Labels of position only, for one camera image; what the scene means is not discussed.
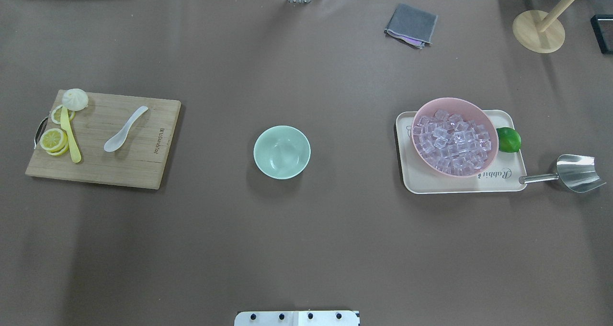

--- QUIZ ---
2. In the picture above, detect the lemon slice stack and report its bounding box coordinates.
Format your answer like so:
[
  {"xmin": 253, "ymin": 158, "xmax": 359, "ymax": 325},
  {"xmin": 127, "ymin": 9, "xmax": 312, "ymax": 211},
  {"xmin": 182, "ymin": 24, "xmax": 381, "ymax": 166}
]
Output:
[{"xmin": 39, "ymin": 128, "xmax": 69, "ymax": 156}]

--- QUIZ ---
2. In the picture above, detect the metal ice scoop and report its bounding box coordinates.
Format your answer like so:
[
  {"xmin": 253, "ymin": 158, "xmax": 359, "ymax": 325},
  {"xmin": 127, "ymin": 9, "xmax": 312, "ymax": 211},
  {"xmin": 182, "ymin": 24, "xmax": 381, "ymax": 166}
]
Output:
[{"xmin": 519, "ymin": 154, "xmax": 606, "ymax": 193}]

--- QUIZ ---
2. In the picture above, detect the yellow plastic knife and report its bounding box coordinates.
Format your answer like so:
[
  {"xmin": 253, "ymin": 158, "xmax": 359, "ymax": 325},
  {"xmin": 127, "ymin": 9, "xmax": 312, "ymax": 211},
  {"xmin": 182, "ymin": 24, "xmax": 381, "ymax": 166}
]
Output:
[{"xmin": 60, "ymin": 106, "xmax": 82, "ymax": 164}]

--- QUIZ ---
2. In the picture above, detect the mint green bowl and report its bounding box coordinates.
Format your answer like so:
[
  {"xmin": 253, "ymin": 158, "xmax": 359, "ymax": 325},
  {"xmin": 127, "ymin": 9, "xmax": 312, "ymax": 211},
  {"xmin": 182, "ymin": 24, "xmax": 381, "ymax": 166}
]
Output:
[{"xmin": 252, "ymin": 125, "xmax": 311, "ymax": 180}]

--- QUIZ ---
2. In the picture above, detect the pink bowl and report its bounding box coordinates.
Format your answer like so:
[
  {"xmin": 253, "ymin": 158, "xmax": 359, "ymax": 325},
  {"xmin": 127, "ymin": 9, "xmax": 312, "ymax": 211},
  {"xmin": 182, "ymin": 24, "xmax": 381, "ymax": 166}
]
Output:
[{"xmin": 412, "ymin": 97, "xmax": 499, "ymax": 178}]

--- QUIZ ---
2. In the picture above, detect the wooden mug tree stand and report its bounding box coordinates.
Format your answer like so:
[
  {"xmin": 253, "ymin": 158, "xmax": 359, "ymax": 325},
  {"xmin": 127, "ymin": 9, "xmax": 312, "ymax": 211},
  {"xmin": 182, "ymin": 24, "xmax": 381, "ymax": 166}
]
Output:
[{"xmin": 512, "ymin": 0, "xmax": 575, "ymax": 54}]

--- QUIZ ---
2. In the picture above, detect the green lime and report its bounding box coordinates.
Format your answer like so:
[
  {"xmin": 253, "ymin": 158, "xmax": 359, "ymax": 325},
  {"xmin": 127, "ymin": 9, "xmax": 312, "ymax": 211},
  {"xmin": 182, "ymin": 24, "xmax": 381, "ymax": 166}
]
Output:
[{"xmin": 496, "ymin": 127, "xmax": 522, "ymax": 153}]

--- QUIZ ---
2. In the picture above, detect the wooden cutting board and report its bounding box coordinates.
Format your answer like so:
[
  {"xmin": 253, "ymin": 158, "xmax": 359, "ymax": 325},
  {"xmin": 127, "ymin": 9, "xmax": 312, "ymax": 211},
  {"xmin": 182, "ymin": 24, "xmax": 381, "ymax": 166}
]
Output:
[{"xmin": 25, "ymin": 92, "xmax": 182, "ymax": 190}]

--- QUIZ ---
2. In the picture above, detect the cream rectangular tray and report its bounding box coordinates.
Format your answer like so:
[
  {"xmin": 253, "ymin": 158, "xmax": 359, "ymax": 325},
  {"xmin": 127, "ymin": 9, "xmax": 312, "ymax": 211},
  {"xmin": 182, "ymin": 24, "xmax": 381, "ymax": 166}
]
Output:
[{"xmin": 396, "ymin": 112, "xmax": 527, "ymax": 194}]

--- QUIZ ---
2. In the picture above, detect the pile of clear ice cubes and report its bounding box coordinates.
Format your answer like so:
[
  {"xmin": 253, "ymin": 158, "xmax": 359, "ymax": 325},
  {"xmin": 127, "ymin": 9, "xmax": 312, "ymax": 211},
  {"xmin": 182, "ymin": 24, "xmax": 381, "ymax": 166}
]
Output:
[{"xmin": 411, "ymin": 109, "xmax": 493, "ymax": 176}]

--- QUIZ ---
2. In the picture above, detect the black device at table edge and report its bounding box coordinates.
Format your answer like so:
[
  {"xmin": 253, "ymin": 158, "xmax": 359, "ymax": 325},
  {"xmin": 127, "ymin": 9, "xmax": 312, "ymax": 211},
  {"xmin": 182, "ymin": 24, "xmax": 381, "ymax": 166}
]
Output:
[{"xmin": 590, "ymin": 14, "xmax": 613, "ymax": 54}]

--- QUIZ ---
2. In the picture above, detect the lemon slice near bun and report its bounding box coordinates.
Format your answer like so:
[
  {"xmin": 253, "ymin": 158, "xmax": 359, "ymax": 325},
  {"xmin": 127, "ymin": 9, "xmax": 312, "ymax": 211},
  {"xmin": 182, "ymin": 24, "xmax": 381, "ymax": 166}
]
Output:
[{"xmin": 50, "ymin": 105, "xmax": 75, "ymax": 125}]

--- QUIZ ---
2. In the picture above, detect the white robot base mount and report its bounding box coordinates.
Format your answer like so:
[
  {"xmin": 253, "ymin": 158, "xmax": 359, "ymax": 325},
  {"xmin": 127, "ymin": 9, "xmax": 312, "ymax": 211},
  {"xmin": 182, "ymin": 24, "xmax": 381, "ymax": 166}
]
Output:
[{"xmin": 234, "ymin": 309, "xmax": 361, "ymax": 326}]

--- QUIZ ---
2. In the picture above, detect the grey folded cloth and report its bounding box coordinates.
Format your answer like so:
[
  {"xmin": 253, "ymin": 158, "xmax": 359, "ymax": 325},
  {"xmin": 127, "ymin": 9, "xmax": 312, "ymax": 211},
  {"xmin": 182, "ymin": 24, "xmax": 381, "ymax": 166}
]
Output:
[{"xmin": 385, "ymin": 4, "xmax": 438, "ymax": 49}]

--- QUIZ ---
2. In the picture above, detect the white ceramic spoon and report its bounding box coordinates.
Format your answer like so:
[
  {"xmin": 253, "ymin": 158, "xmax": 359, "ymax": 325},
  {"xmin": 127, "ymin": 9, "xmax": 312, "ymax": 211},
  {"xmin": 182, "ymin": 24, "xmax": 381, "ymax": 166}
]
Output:
[{"xmin": 103, "ymin": 105, "xmax": 148, "ymax": 152}]

